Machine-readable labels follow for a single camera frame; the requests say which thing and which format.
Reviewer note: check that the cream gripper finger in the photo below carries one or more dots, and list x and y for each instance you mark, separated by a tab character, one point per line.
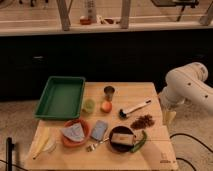
168	116

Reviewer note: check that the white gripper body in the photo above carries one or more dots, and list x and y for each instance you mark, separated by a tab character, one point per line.
170	99

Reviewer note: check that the black and white brush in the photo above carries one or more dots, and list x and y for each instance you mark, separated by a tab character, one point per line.
125	113

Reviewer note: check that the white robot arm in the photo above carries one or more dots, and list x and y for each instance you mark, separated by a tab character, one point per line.
185	83

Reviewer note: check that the metal cup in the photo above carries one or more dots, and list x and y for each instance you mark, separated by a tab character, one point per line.
109	92

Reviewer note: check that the green plastic cup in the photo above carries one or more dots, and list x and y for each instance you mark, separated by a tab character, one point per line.
88	106

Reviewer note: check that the green chili pepper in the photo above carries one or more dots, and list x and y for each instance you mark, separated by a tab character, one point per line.
138	145

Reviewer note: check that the tan block in bowl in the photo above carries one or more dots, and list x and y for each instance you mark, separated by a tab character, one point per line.
123	139

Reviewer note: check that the orange peach fruit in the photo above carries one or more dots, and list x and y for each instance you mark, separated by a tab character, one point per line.
106	106

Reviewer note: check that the blue sponge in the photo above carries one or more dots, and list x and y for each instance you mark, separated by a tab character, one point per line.
99	130

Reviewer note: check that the silver fork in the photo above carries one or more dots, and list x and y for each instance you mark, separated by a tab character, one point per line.
92	147

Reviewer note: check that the grey blue cloth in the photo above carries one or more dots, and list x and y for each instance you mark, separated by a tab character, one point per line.
74	132

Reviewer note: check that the orange plate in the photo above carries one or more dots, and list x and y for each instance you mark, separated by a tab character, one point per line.
67	142

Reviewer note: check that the green plastic tray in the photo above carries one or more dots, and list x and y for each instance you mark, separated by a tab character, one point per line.
61	98

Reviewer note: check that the red object on shelf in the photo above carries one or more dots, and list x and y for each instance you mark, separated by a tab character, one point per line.
85	21

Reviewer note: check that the clear glass lid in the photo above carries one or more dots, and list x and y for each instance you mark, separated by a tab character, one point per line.
48	145

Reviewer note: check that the yellow banana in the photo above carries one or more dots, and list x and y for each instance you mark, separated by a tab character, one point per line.
45	135

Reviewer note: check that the black stand left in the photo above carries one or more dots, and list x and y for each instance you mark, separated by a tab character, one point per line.
9	149

